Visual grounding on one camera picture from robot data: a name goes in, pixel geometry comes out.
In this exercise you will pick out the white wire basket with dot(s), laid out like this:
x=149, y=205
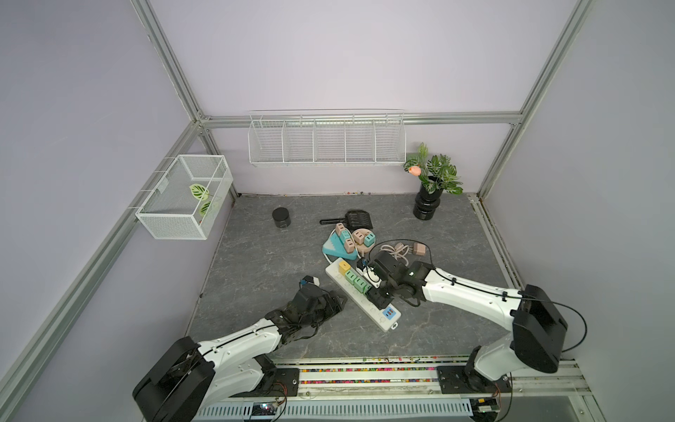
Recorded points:
x=170, y=212

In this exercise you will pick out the yellow plug adapter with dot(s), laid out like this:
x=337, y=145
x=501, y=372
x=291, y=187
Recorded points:
x=344, y=267

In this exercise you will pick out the green artificial plant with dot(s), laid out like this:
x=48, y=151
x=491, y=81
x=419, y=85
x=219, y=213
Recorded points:
x=436, y=173

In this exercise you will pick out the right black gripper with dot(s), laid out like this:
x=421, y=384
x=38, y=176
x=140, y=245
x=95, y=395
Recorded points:
x=372, y=294

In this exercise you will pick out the green plug adapter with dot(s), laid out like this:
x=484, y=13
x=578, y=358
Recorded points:
x=352, y=276
x=362, y=286

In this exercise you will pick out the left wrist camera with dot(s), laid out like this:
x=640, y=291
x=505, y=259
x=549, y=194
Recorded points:
x=309, y=280

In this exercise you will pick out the green leaf in basket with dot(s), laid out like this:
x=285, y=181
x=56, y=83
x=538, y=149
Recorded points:
x=203, y=195

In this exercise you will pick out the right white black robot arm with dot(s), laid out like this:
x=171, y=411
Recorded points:
x=536, y=329

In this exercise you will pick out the small black round jar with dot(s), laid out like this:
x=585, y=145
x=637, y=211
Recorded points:
x=281, y=217

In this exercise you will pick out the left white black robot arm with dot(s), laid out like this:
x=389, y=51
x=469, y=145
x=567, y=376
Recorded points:
x=192, y=375

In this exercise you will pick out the long white power strip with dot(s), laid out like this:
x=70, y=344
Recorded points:
x=386, y=319

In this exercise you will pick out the white slotted cable duct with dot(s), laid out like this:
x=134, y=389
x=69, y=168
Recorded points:
x=338, y=410

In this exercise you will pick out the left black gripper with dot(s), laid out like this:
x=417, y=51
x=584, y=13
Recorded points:
x=330, y=310

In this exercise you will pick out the pink beige plug adapter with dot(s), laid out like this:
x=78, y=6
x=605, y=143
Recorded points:
x=419, y=249

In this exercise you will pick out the black ribbed vase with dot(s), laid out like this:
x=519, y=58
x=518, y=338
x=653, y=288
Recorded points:
x=426, y=203

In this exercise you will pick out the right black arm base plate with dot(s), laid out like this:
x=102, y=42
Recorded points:
x=454, y=380

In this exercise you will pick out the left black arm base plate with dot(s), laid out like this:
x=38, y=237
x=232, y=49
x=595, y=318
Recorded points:
x=284, y=382

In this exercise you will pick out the teal triangular power socket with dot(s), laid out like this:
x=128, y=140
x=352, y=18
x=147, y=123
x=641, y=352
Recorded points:
x=341, y=244

